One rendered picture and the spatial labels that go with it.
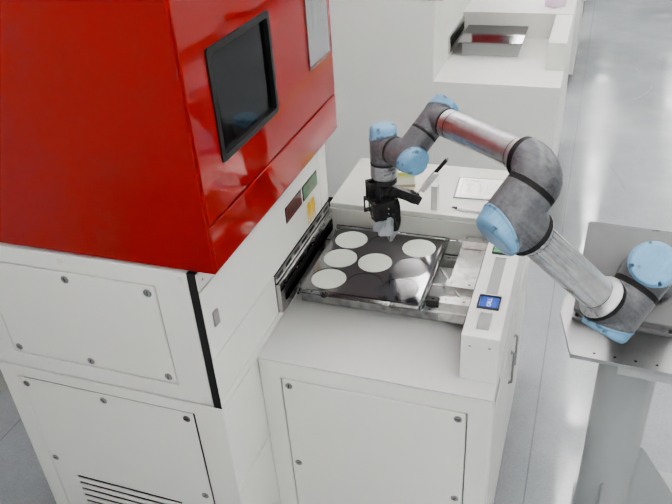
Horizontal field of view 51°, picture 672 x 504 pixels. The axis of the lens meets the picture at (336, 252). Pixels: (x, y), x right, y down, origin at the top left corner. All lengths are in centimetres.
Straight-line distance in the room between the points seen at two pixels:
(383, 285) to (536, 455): 106
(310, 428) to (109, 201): 87
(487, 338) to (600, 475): 85
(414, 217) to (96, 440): 114
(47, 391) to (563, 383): 197
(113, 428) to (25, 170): 78
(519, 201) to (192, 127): 69
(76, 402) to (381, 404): 83
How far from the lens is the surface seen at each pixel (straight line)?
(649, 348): 202
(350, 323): 201
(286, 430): 209
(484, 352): 177
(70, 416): 216
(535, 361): 317
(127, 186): 153
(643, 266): 183
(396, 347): 192
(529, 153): 161
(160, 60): 136
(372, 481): 212
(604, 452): 238
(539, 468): 276
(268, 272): 191
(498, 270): 198
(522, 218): 155
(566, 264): 167
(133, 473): 220
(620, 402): 223
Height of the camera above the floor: 206
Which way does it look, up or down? 32 degrees down
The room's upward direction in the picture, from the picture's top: 4 degrees counter-clockwise
